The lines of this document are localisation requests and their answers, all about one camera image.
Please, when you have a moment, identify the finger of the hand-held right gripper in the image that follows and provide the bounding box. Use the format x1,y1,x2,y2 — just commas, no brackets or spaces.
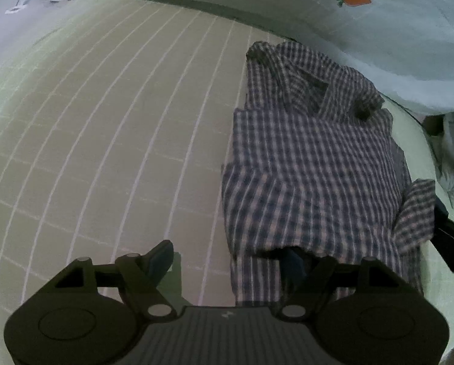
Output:
433,200,450,236

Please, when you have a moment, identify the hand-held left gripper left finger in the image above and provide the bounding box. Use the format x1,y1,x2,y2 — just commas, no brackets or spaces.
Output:
54,239,175,318

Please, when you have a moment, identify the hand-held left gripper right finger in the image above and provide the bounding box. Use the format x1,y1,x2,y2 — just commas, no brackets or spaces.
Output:
278,248,404,318

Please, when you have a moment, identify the blue checked shirt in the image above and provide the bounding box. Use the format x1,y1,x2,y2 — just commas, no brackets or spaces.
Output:
221,40,437,307

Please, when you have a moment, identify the green grid bed sheet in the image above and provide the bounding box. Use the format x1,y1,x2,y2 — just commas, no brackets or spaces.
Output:
0,0,454,365

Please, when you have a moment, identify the carrot print quilt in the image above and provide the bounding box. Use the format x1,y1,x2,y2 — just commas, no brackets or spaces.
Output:
7,0,454,116

